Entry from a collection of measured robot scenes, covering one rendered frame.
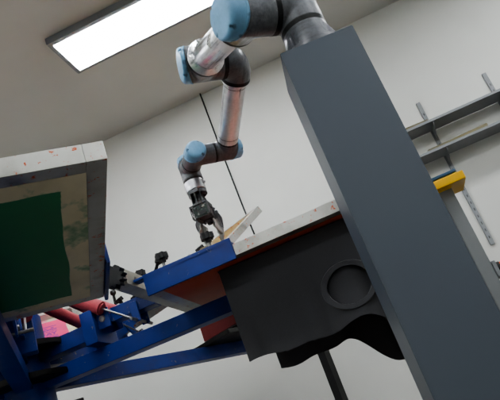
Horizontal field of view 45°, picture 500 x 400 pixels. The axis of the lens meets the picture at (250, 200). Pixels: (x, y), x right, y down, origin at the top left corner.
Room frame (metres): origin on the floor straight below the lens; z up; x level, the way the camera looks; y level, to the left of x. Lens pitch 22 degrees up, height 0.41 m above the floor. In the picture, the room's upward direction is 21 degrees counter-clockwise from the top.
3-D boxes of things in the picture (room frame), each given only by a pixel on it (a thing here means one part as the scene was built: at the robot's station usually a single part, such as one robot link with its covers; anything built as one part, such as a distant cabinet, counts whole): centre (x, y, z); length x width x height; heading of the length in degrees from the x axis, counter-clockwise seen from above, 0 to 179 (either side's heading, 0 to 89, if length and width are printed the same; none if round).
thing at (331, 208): (2.01, -0.03, 0.97); 0.79 x 0.58 x 0.04; 81
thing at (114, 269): (1.73, 0.46, 1.02); 0.07 x 0.06 x 0.07; 81
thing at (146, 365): (2.69, 0.59, 0.91); 1.34 x 0.41 x 0.08; 141
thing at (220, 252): (1.77, 0.24, 0.98); 0.30 x 0.05 x 0.07; 81
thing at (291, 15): (1.27, -0.27, 1.37); 0.13 x 0.12 x 0.14; 112
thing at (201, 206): (2.01, 0.17, 1.26); 0.09 x 0.08 x 0.12; 171
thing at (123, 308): (2.09, 0.52, 1.02); 0.17 x 0.06 x 0.05; 81
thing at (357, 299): (1.82, -0.06, 0.77); 0.46 x 0.09 x 0.36; 81
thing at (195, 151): (1.94, 0.12, 1.42); 0.11 x 0.11 x 0.08; 22
